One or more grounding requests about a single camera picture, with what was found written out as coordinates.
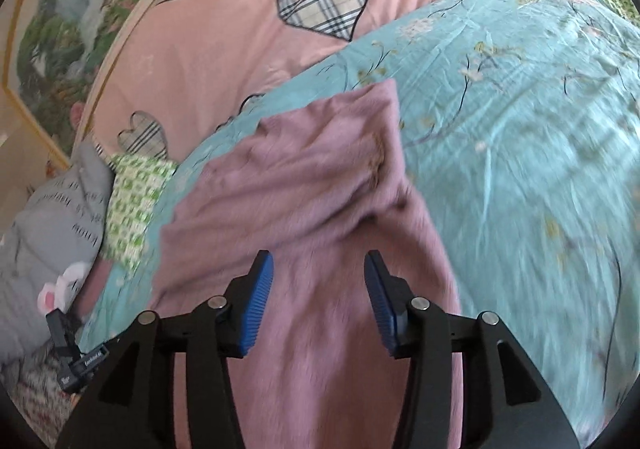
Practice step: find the grey printed pillow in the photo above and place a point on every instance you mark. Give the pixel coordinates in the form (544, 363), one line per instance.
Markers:
(45, 239)

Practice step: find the pink knitted sweater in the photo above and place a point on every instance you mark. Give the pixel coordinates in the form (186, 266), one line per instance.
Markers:
(310, 209)

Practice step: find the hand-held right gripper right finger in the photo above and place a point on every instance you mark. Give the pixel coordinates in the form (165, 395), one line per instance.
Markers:
(381, 309)

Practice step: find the floral patterned cloth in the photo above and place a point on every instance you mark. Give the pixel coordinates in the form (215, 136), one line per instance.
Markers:
(40, 394)

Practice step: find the mauve cloth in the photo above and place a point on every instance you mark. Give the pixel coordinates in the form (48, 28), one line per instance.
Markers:
(97, 286)

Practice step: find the framed landscape wall picture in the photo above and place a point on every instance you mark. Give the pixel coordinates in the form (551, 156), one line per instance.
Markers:
(75, 19)

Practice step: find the pink quilt with plaid hearts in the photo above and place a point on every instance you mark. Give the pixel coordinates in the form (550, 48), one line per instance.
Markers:
(225, 54)

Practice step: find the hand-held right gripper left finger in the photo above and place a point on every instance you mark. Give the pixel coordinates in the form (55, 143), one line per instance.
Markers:
(256, 309)

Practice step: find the teal floral blanket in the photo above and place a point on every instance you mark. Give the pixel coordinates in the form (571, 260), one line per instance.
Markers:
(500, 129)

